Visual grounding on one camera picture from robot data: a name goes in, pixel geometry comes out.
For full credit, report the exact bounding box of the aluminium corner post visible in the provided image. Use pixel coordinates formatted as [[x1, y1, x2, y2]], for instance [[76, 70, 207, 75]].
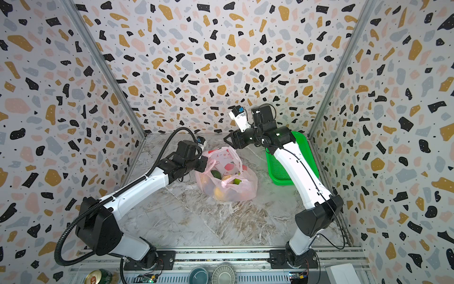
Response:
[[61, 1, 146, 140], [307, 0, 377, 139]]

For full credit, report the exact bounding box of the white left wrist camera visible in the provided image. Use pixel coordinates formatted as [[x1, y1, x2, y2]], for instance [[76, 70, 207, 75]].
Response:
[[196, 136, 206, 151]]

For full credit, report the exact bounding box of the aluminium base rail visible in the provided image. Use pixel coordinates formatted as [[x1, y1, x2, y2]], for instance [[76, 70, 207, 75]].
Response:
[[69, 245, 373, 284]]

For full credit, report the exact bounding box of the black corrugated cable conduit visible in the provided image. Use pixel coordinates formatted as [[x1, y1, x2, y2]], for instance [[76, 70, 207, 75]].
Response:
[[54, 127, 198, 267]]

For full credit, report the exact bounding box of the orange fruit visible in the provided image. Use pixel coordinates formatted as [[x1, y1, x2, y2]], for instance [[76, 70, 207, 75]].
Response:
[[214, 188, 229, 202]]

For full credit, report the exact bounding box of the green circuit board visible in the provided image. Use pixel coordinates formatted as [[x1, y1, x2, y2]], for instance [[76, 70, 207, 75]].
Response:
[[133, 273, 158, 284]]

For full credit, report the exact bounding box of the teal ceramic bowl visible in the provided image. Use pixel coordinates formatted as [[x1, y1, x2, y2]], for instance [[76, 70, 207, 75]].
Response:
[[188, 267, 209, 284]]

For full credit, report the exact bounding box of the aluminium corner post left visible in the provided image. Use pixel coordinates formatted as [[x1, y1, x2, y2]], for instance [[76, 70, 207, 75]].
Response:
[[61, 1, 146, 140]]

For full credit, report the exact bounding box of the white box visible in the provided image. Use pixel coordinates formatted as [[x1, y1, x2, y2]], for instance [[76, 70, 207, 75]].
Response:
[[326, 263, 361, 284]]

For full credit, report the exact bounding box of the pink plastic bag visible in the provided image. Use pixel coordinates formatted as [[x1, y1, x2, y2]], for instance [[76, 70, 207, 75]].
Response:
[[195, 146, 258, 202]]

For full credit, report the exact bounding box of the aluminium corner post right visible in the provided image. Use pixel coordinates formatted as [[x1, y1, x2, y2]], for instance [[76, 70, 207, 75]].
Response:
[[307, 0, 377, 139]]

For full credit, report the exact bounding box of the right circuit board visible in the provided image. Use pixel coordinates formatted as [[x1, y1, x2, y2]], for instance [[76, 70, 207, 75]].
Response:
[[289, 272, 309, 284]]

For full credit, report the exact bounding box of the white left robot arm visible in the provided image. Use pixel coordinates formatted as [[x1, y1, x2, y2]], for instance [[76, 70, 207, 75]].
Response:
[[76, 136, 208, 269]]

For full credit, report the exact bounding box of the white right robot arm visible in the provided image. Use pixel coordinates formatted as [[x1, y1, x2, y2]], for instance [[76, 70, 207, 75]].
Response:
[[224, 104, 344, 267]]

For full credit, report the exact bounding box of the green plastic basket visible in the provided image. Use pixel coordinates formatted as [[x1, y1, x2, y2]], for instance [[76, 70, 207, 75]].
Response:
[[266, 131, 320, 186]]

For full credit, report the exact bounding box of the grey ribbed plate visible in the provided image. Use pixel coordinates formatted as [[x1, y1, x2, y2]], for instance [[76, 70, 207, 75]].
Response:
[[212, 264, 236, 284]]

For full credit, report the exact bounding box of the green gold drink can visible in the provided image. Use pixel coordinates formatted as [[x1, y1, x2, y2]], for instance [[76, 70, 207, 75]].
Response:
[[83, 269, 119, 284]]

